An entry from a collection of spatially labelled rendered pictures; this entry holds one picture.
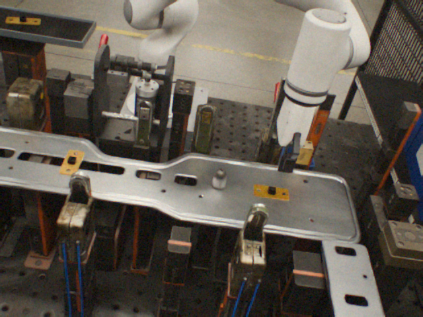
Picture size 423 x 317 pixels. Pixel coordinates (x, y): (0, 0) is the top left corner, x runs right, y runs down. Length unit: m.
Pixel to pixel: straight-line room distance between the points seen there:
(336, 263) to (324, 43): 0.44
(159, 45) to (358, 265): 0.90
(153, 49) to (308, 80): 0.73
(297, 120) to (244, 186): 0.25
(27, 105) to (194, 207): 0.48
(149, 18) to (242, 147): 0.59
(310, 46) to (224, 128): 0.98
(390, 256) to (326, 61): 0.43
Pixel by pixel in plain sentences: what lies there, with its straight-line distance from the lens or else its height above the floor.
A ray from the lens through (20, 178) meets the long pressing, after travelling 1.06.
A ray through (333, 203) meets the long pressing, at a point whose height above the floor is 1.00.
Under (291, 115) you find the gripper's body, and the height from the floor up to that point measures 1.25.
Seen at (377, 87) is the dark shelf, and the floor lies 1.03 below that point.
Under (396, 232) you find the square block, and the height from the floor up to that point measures 1.06.
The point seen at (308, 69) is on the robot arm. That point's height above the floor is 1.35.
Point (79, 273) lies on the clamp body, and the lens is 1.00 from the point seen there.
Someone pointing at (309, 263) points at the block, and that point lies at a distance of 0.99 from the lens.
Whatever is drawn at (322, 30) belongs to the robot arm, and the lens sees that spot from 0.81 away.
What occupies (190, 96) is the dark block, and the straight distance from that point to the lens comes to 1.13.
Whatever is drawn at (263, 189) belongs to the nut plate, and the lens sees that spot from 1.07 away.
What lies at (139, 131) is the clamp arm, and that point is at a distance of 1.14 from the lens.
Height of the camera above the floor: 1.71
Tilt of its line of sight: 39 degrees down
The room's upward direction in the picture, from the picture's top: 11 degrees clockwise
